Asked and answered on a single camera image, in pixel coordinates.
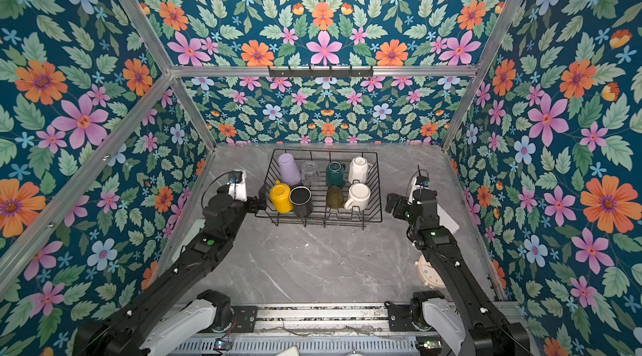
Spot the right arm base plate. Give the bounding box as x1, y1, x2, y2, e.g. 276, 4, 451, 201
384, 301, 435, 332

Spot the yellow mug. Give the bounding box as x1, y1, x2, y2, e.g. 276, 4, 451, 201
270, 181, 294, 214

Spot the green mug cream interior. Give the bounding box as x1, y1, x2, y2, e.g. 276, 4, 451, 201
325, 161, 345, 189

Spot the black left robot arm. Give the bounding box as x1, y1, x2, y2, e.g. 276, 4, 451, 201
72, 187, 267, 355

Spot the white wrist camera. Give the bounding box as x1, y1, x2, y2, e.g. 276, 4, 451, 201
227, 170, 247, 202
406, 171, 430, 204

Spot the olive textured glass tumbler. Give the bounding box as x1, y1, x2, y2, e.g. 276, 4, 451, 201
326, 186, 344, 210

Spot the lilac plastic cup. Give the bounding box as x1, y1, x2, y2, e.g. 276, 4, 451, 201
277, 153, 302, 187

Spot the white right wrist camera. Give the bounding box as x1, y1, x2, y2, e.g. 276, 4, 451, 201
406, 171, 430, 204

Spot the white mug red interior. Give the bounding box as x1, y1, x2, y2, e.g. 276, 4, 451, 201
344, 183, 371, 212

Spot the black wire dish rack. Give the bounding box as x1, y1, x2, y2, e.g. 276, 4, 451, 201
256, 148, 383, 229

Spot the dark wall hook rail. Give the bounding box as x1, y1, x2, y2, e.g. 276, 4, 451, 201
268, 66, 375, 79

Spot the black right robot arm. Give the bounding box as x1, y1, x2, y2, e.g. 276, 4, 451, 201
386, 189, 532, 355

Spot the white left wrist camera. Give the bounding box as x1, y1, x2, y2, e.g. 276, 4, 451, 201
227, 170, 247, 202

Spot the clear drinking glass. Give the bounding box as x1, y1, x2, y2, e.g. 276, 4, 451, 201
301, 160, 319, 187

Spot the black mug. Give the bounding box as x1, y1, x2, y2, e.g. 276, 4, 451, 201
289, 186, 314, 218

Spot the white ceramic mug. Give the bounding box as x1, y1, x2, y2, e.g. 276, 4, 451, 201
348, 156, 370, 185

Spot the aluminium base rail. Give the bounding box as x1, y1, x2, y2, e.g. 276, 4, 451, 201
117, 302, 530, 338

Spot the round pink wall clock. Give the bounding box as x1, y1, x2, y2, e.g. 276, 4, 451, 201
414, 255, 446, 290

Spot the pale green sponge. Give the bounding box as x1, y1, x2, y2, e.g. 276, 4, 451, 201
172, 218, 205, 262

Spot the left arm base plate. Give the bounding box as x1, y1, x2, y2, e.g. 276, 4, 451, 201
230, 305, 259, 334

